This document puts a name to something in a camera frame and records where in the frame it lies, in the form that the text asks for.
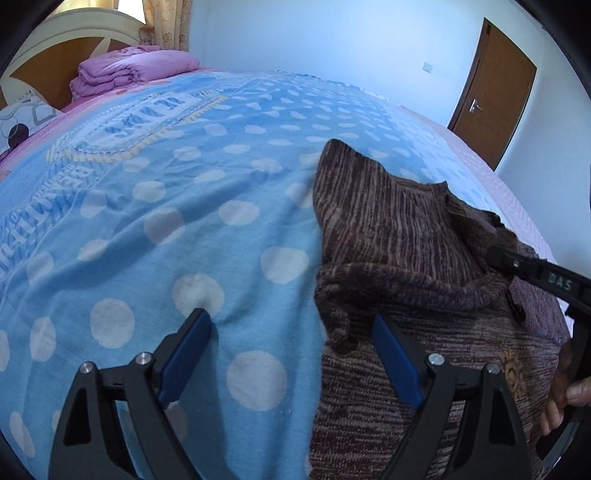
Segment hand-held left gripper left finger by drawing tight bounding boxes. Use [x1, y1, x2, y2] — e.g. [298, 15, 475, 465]
[47, 308, 214, 480]

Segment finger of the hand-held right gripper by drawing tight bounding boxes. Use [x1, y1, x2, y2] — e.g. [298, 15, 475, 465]
[487, 244, 591, 306]

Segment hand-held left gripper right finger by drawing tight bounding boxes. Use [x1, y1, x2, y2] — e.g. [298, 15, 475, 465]
[372, 314, 532, 480]

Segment brown knitted sweater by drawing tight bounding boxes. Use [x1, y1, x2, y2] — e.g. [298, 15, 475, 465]
[308, 137, 573, 480]

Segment person's right hand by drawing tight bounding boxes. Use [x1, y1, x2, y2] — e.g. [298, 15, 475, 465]
[540, 342, 591, 437]

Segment pink dotted blanket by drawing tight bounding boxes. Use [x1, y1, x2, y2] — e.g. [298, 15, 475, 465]
[402, 106, 571, 319]

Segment blue polka-dot blanket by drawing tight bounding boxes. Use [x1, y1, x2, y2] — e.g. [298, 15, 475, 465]
[0, 69, 499, 467]

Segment brown wooden door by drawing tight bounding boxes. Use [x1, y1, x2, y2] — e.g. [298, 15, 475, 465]
[447, 17, 539, 171]

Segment white patterned pillow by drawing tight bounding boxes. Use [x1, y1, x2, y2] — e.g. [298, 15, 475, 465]
[0, 90, 63, 155]

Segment folded pink quilt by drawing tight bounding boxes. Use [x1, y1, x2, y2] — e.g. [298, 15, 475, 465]
[69, 45, 201, 99]

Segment cream and wood headboard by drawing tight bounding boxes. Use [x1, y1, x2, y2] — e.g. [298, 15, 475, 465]
[0, 9, 148, 112]

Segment yellow patterned curtain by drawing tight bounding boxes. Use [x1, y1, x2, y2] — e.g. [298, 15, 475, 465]
[141, 0, 192, 54]

